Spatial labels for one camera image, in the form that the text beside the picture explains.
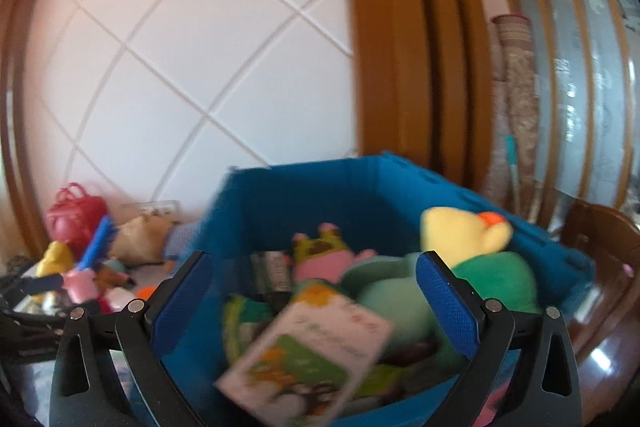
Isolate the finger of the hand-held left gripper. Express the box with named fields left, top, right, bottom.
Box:
left=9, top=276, right=69, bottom=301

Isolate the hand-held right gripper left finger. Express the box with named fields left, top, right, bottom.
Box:
left=48, top=250, right=215, bottom=427

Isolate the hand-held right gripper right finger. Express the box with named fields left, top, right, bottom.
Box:
left=415, top=251, right=583, bottom=427

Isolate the white box green print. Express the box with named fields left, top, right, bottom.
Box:
left=214, top=284, right=394, bottom=419

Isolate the blue plastic storage crate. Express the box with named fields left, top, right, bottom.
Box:
left=131, top=151, right=597, bottom=427

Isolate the yellow plush dog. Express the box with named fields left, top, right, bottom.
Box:
left=36, top=241, right=77, bottom=279

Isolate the mint green plush toy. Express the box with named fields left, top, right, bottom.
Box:
left=342, top=251, right=466, bottom=360

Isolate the brown teddy bear striped shirt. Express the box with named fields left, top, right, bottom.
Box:
left=106, top=213, right=177, bottom=269

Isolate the red plastic handbag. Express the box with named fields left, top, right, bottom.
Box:
left=44, top=181, right=109, bottom=254

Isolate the dark green box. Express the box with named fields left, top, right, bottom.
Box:
left=249, top=251, right=292, bottom=299

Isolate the pink cloth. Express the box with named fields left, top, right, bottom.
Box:
left=472, top=384, right=508, bottom=427

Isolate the pink and green frog plush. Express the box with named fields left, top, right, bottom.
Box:
left=291, top=221, right=377, bottom=284

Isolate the wooden chair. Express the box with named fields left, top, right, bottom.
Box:
left=559, top=198, right=640, bottom=344

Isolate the rolled patterned carpet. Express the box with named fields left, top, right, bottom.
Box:
left=486, top=13, right=544, bottom=219

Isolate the wooden slat glass partition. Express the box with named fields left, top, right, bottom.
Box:
left=476, top=0, right=640, bottom=229

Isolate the teal broom handle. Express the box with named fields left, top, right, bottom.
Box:
left=504, top=135, right=524, bottom=214

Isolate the wooden wall frame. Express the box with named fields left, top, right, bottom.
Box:
left=0, top=0, right=497, bottom=258

